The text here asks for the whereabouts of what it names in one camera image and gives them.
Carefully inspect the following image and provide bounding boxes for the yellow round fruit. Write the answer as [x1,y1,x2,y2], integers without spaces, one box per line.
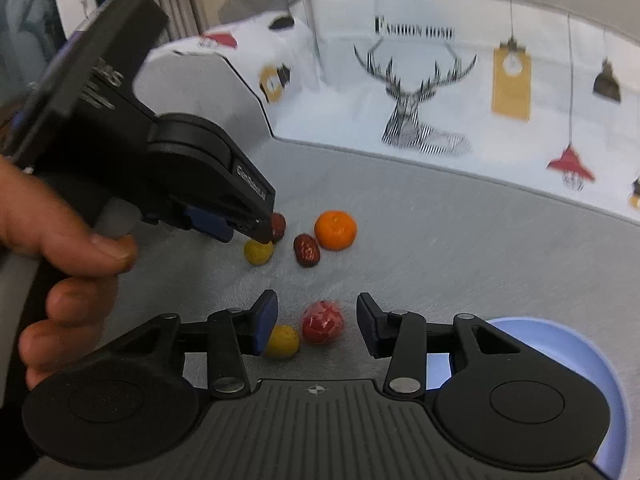
[264,324,300,360]
[243,240,274,266]

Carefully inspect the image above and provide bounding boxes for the red candy fruit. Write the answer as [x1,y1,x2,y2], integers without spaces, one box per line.
[300,300,345,346]

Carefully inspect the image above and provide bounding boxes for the dark red jujube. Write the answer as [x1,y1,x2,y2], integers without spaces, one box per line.
[270,212,286,244]
[293,233,321,268]

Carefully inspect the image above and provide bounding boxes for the orange tangerine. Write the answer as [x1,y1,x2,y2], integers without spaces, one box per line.
[314,210,358,252]

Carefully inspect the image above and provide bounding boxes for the person's left hand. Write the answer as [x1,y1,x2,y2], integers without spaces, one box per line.
[0,154,139,391]

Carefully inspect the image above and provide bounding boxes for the light blue plate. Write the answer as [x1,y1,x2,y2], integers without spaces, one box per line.
[411,314,629,479]

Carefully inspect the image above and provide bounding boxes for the grey printed sofa cover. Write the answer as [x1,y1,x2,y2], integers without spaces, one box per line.
[106,0,639,479]

